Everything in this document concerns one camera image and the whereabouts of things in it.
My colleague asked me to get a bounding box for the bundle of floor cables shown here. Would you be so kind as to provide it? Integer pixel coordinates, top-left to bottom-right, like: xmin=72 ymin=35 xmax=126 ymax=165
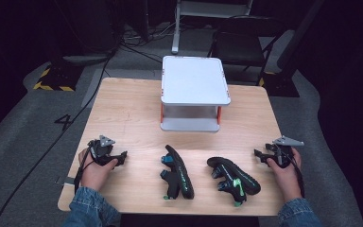
xmin=117 ymin=20 xmax=179 ymax=64

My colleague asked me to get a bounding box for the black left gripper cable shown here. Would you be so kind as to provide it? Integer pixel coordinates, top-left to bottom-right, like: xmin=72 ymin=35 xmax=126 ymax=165
xmin=73 ymin=140 xmax=97 ymax=195

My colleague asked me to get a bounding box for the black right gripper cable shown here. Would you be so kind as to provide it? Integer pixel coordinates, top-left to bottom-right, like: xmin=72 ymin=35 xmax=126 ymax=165
xmin=287 ymin=150 xmax=306 ymax=200

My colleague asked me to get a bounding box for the black folding chair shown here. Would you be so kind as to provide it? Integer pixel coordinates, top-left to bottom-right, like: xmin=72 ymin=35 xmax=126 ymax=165
xmin=206 ymin=14 xmax=285 ymax=87

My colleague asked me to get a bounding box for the person's left hand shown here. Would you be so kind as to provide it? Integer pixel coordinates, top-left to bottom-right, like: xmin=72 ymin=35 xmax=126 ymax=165
xmin=78 ymin=148 xmax=120 ymax=192

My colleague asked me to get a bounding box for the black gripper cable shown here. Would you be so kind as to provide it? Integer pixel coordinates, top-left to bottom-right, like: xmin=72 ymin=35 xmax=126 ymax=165
xmin=73 ymin=140 xmax=97 ymax=195
xmin=287 ymin=150 xmax=306 ymax=200

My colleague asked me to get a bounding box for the black sandal with green strap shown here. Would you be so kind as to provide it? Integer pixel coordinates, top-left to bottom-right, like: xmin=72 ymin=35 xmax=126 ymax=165
xmin=206 ymin=156 xmax=262 ymax=208

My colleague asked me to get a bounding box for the long black floor cable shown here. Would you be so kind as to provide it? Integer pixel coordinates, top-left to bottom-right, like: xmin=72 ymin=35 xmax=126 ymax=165
xmin=0 ymin=51 xmax=116 ymax=227

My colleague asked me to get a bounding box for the white two-tier shelf rack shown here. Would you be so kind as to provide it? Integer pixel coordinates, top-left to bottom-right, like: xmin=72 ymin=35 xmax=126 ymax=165
xmin=159 ymin=55 xmax=232 ymax=133

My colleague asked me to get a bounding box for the person's right hand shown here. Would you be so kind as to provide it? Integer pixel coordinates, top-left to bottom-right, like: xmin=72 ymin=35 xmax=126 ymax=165
xmin=266 ymin=147 xmax=303 ymax=203

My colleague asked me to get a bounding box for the white metal stand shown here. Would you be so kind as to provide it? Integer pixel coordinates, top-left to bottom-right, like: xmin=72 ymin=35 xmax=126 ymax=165
xmin=170 ymin=0 xmax=254 ymax=55

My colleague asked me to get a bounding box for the black yellow striped stand base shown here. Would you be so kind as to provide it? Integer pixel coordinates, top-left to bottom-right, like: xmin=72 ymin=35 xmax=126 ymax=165
xmin=32 ymin=63 xmax=78 ymax=93

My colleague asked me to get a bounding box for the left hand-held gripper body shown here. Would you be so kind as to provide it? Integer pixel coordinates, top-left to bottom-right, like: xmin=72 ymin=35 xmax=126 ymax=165
xmin=88 ymin=134 xmax=116 ymax=166

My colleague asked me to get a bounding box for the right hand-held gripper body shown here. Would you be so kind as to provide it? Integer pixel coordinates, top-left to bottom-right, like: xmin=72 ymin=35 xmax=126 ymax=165
xmin=268 ymin=135 xmax=305 ymax=169

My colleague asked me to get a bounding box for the black sandal with blue buckle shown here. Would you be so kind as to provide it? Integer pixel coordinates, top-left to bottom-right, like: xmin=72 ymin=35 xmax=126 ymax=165
xmin=159 ymin=144 xmax=196 ymax=201

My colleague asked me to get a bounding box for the black stand with base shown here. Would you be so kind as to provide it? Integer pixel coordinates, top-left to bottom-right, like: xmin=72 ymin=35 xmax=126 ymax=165
xmin=258 ymin=0 xmax=325 ymax=98

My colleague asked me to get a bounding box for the grey tape piece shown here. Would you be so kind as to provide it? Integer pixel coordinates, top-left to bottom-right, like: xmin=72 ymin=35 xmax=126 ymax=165
xmin=56 ymin=175 xmax=76 ymax=186

